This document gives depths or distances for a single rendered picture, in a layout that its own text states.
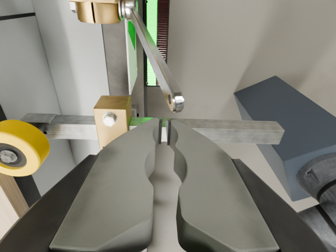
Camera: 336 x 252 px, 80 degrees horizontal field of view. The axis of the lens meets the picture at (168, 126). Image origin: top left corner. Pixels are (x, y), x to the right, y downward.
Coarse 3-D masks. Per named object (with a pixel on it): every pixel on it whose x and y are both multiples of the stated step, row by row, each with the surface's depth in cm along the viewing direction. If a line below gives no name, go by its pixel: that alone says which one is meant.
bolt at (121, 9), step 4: (120, 0) 23; (136, 0) 23; (120, 4) 23; (136, 4) 23; (120, 8) 23; (136, 8) 23; (120, 12) 23; (124, 12) 23; (120, 16) 23; (124, 16) 24
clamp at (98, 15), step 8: (72, 0) 21; (80, 0) 21; (88, 0) 21; (96, 0) 21; (104, 0) 21; (112, 0) 21; (72, 8) 23; (80, 8) 22; (88, 8) 22; (96, 8) 22; (104, 8) 22; (112, 8) 22; (80, 16) 22; (88, 16) 22; (96, 16) 22; (104, 16) 22; (112, 16) 23
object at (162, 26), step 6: (162, 0) 36; (162, 6) 36; (162, 12) 37; (162, 18) 37; (162, 24) 38; (162, 30) 38; (162, 36) 39; (162, 42) 39; (162, 48) 40; (162, 54) 41; (156, 84) 44
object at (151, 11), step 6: (150, 0) 36; (156, 0) 36; (150, 6) 36; (156, 6) 36; (150, 12) 37; (156, 12) 37; (150, 18) 37; (156, 18) 37; (150, 24) 38; (150, 30) 38; (150, 66) 42; (150, 72) 42; (150, 78) 43; (150, 84) 44
